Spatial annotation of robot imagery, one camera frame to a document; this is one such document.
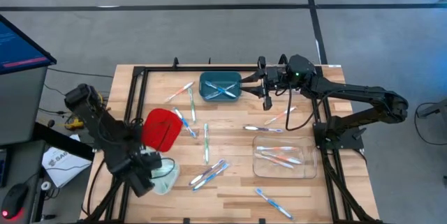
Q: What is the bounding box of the black floor cable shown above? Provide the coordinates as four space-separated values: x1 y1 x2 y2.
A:
414 103 447 147
47 66 115 78

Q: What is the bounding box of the green toothbrush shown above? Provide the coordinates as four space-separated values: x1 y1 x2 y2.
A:
188 87 197 124
203 123 210 165

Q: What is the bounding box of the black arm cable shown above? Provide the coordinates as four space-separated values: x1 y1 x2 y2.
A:
284 84 332 133
149 156 176 180

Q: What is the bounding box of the white printed paper sheet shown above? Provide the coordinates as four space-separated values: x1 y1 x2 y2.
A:
41 146 92 188

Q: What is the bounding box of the blue toothbrush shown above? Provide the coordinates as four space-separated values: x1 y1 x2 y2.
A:
205 82 238 100
205 80 238 98
173 107 198 138
192 163 230 192
254 188 295 220

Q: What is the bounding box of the blue screen monitor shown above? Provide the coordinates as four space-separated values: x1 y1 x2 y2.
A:
0 14 57 75

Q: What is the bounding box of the black stand leg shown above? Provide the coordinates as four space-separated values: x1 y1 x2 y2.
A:
417 98 447 119

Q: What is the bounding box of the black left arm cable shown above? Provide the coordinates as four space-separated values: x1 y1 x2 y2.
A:
149 156 176 180

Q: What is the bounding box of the red plastic bin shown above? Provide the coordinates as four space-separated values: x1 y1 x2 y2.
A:
141 107 184 154

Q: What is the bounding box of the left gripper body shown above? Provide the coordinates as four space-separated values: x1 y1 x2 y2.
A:
140 149 163 174

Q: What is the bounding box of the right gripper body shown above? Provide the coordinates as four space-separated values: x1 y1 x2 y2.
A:
257 56 291 111

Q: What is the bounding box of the clear plastic bin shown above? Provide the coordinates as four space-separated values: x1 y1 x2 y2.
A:
263 62 321 95
251 135 318 179

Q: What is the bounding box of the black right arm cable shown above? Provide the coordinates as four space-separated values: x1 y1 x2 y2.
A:
284 84 332 133

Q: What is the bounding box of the teal plastic bin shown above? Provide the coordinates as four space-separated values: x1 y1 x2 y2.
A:
198 70 242 103

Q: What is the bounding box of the yellow cable bundle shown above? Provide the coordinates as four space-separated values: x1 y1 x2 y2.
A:
64 93 105 130

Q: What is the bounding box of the black computer mouse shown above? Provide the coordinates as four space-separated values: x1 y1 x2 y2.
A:
1 183 29 221

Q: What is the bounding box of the white plastic bin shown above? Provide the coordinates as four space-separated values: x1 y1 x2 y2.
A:
148 149 182 196

